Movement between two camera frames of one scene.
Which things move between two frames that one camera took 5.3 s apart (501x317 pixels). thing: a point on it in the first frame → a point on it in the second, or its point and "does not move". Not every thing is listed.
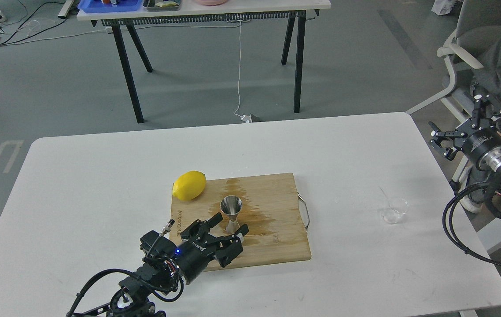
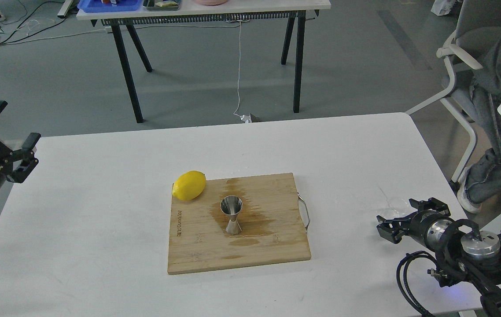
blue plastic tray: (103, 6) does not move
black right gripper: (489, 149) → (434, 230)
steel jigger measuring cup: (231, 205) does not move
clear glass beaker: (395, 213) does not move
